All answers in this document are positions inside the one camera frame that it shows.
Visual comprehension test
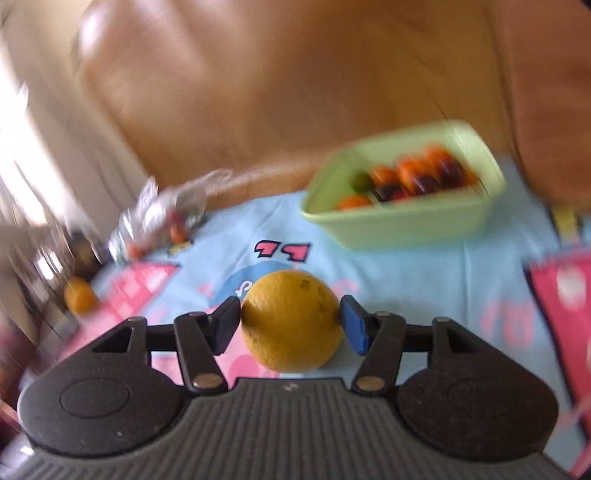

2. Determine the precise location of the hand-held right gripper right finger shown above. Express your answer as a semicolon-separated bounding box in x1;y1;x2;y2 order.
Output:
339;295;491;396

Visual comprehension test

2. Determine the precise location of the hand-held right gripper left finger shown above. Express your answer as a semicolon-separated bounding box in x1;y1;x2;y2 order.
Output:
90;296;242;396

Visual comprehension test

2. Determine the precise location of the large yellow orange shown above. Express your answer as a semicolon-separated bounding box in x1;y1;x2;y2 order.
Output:
240;271;345;374

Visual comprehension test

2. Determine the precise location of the light green plastic basin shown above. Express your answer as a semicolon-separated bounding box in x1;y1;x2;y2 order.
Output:
298;119;508;253

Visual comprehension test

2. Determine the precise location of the dark red cherry tomato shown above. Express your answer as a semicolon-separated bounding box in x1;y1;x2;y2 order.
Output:
375;184;407;203

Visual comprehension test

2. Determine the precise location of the small orange mandarin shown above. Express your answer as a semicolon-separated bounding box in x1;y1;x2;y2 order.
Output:
63;276;99;315

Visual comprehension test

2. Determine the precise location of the dark purple cherry tomato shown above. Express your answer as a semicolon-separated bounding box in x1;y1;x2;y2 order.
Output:
413;175;444;196

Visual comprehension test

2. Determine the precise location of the dark striped cherry tomato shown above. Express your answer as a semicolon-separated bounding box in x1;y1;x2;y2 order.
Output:
438;159;467;189

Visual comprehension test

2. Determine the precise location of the blue cartoon printed blanket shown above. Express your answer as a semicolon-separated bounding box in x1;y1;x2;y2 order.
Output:
0;185;591;480

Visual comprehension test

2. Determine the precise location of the clear plastic bag of tomatoes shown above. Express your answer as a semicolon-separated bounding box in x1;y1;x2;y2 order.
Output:
108;168;241;267

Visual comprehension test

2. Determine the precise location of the wood-pattern vinyl sheet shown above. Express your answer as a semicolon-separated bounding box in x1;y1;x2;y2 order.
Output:
69;0;591;217

